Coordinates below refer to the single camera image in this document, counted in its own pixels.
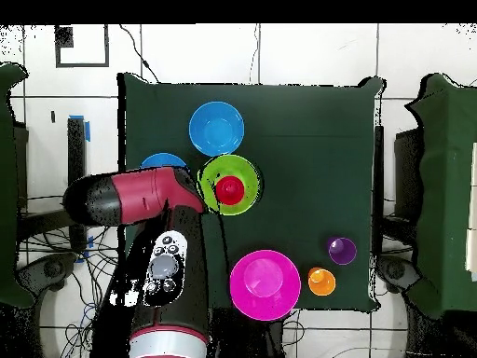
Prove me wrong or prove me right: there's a tangle of black cables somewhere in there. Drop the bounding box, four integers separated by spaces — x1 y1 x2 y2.
18 217 120 358

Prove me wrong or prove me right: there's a pink bowl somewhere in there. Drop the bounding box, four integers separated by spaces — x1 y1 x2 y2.
228 249 302 322

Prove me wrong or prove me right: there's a black floor frame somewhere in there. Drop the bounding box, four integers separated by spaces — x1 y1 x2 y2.
54 23 110 69

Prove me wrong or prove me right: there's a purple cup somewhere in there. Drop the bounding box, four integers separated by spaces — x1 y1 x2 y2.
326 236 358 267

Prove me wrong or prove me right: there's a green covered side table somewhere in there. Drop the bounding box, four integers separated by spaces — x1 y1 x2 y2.
404 73 477 318
0 61 34 309

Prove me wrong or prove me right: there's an orange cup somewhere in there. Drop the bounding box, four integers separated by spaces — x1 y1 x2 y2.
307 267 337 297

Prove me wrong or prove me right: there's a red cup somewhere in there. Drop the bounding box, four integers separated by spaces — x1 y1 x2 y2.
214 175 246 206

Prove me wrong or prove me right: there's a green bowl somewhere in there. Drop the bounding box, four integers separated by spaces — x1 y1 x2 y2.
197 154 261 216

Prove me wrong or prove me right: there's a black stand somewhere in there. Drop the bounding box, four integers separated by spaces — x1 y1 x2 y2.
16 117 89 251

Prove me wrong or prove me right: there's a dark green tablecloth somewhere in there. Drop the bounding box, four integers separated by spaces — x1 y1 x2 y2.
116 72 387 312

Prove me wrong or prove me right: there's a black chair base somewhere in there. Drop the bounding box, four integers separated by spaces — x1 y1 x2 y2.
375 255 422 294
16 252 79 299

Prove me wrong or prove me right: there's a large blue bowl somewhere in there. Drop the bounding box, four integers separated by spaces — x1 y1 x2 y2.
188 101 246 158
140 152 187 170

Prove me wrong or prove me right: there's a thin black floor cable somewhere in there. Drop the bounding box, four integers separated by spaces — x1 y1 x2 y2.
118 23 161 84

